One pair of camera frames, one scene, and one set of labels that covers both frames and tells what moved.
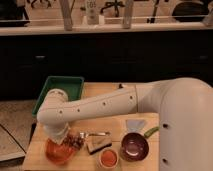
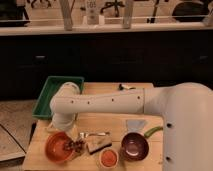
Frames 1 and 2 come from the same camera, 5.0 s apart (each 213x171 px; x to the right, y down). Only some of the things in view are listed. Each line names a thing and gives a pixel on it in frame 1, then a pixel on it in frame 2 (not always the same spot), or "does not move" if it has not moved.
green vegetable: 151,130 does not move
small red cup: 108,158 does not move
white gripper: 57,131 → 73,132
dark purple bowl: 134,147 does not move
